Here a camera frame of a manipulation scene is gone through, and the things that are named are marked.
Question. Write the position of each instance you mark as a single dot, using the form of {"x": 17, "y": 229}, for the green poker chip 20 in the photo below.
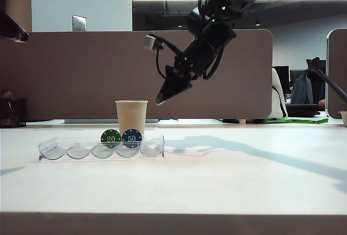
{"x": 110, "y": 139}

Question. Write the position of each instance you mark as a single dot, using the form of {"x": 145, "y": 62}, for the brown foreground panel edge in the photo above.
{"x": 173, "y": 224}

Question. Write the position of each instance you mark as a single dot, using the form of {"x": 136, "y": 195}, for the small black flat object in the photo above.
{"x": 230, "y": 121}

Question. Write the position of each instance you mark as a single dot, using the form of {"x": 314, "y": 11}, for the silver rail under partition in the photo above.
{"x": 92, "y": 121}

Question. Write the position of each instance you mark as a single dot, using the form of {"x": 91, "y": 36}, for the dark mesh pen holder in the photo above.
{"x": 12, "y": 113}

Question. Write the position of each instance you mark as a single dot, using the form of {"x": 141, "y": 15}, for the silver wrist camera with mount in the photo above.
{"x": 149, "y": 42}

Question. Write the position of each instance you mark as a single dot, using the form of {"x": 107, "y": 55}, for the narrow brown desk partition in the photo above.
{"x": 337, "y": 83}

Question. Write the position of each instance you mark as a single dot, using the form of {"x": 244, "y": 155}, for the black slanted rod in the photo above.
{"x": 332, "y": 84}

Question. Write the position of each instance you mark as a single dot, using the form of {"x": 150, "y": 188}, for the clear plastic chip tray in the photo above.
{"x": 77, "y": 153}

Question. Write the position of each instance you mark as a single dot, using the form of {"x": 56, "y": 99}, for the black office chair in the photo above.
{"x": 318, "y": 91}

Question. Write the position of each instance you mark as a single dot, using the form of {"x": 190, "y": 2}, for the silver wall switch plate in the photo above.
{"x": 79, "y": 23}

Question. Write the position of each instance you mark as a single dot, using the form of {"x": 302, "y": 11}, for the blue poker chip 50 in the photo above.
{"x": 131, "y": 139}

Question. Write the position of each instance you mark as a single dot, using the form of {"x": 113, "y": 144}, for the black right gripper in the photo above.
{"x": 206, "y": 47}

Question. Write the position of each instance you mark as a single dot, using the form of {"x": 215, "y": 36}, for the green paper strip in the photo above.
{"x": 295, "y": 121}

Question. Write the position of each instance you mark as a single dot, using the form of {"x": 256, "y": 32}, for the blue-grey jacket on chair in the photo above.
{"x": 302, "y": 91}

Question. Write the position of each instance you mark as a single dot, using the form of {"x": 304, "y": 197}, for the brown paper cup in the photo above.
{"x": 131, "y": 115}

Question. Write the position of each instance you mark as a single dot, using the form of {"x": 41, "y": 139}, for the small ceiling spot lamp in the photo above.
{"x": 257, "y": 24}

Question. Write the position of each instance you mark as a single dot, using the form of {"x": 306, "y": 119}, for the black computer monitor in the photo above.
{"x": 282, "y": 79}

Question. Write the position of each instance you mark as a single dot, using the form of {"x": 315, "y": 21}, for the beige paper bowl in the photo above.
{"x": 343, "y": 118}

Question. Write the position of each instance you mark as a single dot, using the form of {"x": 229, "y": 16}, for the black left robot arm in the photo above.
{"x": 11, "y": 27}

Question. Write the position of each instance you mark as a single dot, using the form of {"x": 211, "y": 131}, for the wide brown desk partition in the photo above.
{"x": 81, "y": 75}

